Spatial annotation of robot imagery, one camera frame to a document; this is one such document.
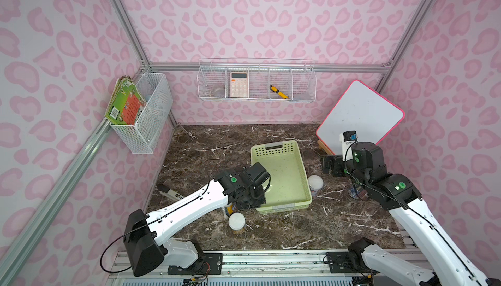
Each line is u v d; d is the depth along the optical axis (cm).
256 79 101
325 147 103
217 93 96
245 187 52
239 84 95
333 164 61
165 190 90
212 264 73
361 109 84
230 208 77
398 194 43
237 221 77
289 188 80
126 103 72
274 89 98
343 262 74
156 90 81
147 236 39
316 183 82
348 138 59
